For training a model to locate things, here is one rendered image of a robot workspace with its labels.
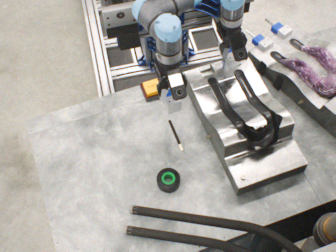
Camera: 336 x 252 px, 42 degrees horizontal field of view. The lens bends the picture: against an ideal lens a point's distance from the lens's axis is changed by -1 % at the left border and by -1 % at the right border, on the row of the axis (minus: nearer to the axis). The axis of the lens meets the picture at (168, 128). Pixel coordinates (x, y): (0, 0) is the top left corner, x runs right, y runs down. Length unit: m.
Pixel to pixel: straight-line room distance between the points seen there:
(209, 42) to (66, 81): 0.93
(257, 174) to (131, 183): 0.44
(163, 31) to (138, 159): 0.53
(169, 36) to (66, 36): 1.92
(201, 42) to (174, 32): 1.45
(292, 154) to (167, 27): 0.63
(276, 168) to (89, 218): 0.65
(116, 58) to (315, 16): 1.43
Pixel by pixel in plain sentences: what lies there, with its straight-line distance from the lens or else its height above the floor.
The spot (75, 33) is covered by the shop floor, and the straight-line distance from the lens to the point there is 3.16.
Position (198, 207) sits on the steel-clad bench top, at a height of 0.80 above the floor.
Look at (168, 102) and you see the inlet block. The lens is 1.54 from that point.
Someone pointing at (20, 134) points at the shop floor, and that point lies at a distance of 2.75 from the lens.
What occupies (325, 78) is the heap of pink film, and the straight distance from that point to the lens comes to 1.77.
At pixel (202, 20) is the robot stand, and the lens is 2.13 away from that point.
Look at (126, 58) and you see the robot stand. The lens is 2.67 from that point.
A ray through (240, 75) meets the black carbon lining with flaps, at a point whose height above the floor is 0.88.
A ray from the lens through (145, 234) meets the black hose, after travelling 1.46.
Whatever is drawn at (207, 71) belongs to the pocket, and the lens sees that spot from 1.75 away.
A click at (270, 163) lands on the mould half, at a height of 0.86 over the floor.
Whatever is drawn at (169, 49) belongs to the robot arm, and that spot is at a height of 1.23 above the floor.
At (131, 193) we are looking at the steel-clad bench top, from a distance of 1.55.
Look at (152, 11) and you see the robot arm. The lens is 1.36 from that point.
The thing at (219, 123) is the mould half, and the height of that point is 0.91.
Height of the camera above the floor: 2.22
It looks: 58 degrees down
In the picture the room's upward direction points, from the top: 3 degrees counter-clockwise
